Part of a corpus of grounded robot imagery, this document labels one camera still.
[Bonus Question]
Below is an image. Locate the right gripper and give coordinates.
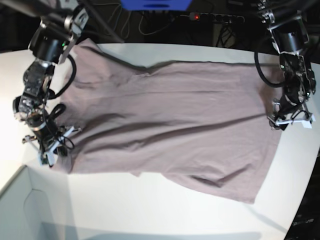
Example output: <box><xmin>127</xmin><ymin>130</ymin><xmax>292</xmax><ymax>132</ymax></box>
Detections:
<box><xmin>22</xmin><ymin>126</ymin><xmax>82</xmax><ymax>160</ymax></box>

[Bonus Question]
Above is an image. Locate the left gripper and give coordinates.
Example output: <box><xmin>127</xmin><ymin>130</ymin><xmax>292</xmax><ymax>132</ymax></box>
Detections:
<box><xmin>267</xmin><ymin>98</ymin><xmax>314</xmax><ymax>130</ymax></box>

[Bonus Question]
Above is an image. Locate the mauve t-shirt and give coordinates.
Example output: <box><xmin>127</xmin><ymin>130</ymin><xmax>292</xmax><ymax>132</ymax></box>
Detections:
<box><xmin>53</xmin><ymin>40</ymin><xmax>282</xmax><ymax>204</ymax></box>

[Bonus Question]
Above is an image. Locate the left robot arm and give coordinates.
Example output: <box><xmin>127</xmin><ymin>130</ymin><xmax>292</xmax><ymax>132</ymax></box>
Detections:
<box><xmin>254</xmin><ymin>0</ymin><xmax>317</xmax><ymax>131</ymax></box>

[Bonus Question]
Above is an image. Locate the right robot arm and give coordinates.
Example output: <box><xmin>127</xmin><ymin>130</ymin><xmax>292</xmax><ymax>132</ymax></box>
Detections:
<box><xmin>12</xmin><ymin>0</ymin><xmax>89</xmax><ymax>166</ymax></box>

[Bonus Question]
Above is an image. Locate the white cardboard box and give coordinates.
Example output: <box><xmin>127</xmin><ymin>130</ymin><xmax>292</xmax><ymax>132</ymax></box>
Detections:
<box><xmin>0</xmin><ymin>165</ymin><xmax>79</xmax><ymax>240</ymax></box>

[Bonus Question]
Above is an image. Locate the black power strip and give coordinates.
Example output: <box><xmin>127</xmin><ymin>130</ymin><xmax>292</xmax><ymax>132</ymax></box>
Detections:
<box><xmin>187</xmin><ymin>12</ymin><xmax>245</xmax><ymax>24</ymax></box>

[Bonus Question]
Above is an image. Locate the blue plastic bin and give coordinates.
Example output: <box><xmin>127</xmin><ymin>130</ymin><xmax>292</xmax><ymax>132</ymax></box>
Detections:
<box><xmin>120</xmin><ymin>0</ymin><xmax>192</xmax><ymax>11</ymax></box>

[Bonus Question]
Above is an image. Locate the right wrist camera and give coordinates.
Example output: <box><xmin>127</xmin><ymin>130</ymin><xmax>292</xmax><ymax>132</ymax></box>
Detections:
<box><xmin>37</xmin><ymin>152</ymin><xmax>56</xmax><ymax>167</ymax></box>

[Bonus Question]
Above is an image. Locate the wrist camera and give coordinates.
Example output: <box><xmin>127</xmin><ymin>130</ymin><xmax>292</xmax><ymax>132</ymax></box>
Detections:
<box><xmin>37</xmin><ymin>152</ymin><xmax>56</xmax><ymax>167</ymax></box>
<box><xmin>301</xmin><ymin>119</ymin><xmax>313</xmax><ymax>129</ymax></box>

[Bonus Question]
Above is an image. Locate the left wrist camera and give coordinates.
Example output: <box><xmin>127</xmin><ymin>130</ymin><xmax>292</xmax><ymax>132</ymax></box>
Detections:
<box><xmin>301</xmin><ymin>119</ymin><xmax>313</xmax><ymax>129</ymax></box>

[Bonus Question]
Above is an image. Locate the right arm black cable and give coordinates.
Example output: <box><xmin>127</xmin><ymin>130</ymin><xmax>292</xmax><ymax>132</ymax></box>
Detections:
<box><xmin>47</xmin><ymin>53</ymin><xmax>77</xmax><ymax>101</ymax></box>

